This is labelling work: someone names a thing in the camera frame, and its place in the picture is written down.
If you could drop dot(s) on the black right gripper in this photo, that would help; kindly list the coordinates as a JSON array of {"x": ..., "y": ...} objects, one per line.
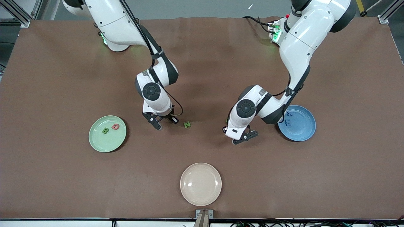
[{"x": 166, "y": 116}]

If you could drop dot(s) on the green letter N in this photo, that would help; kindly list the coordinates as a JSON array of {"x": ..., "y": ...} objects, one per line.
[{"x": 187, "y": 124}]

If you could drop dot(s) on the red letter Q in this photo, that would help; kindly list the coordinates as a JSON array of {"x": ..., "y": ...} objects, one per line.
[{"x": 113, "y": 127}]

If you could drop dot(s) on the green letter B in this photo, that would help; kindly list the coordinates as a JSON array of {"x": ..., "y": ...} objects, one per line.
[{"x": 103, "y": 130}]

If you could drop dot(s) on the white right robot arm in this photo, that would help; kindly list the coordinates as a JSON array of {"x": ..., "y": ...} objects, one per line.
[{"x": 116, "y": 25}]

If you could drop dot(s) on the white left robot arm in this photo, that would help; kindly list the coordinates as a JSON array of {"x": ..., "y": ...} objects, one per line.
[{"x": 300, "y": 41}]

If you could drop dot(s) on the brown table cover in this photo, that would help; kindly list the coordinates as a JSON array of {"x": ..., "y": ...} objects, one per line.
[{"x": 202, "y": 78}]

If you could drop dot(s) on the cream plate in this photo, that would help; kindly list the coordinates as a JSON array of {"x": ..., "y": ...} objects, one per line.
[{"x": 200, "y": 184}]

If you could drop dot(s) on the light green plate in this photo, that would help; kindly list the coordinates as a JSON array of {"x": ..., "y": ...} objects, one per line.
[{"x": 104, "y": 143}]

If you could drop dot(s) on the blue plate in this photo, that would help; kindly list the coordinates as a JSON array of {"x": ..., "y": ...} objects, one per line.
[{"x": 303, "y": 126}]

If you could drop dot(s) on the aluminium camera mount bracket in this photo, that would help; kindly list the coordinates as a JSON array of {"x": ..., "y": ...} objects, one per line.
[{"x": 204, "y": 217}]

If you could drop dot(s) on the aluminium frame profile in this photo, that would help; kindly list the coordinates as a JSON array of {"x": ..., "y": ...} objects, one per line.
[
  {"x": 386, "y": 17},
  {"x": 23, "y": 22}
]

